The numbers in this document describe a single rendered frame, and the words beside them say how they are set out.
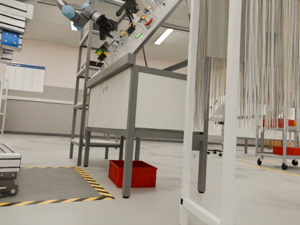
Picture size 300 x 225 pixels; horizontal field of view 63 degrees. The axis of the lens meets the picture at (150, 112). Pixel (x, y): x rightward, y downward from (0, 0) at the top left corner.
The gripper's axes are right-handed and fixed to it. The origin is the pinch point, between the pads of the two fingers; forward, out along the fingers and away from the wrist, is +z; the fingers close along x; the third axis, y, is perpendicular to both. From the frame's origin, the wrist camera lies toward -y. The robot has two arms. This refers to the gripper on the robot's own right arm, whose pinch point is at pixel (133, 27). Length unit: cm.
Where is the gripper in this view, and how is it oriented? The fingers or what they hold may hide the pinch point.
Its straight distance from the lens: 188.8
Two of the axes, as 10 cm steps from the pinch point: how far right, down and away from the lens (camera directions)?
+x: -2.9, -1.4, 9.4
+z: 3.4, 9.1, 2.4
